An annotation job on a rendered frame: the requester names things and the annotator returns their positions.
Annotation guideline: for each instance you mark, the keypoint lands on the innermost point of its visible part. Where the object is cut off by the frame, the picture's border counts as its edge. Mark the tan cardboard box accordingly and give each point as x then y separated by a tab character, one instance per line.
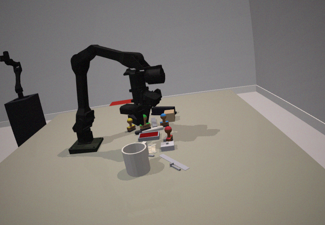
170	115

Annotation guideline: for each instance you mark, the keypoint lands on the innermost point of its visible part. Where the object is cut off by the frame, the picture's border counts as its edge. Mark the red ink pad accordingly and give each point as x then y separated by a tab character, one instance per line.
149	136

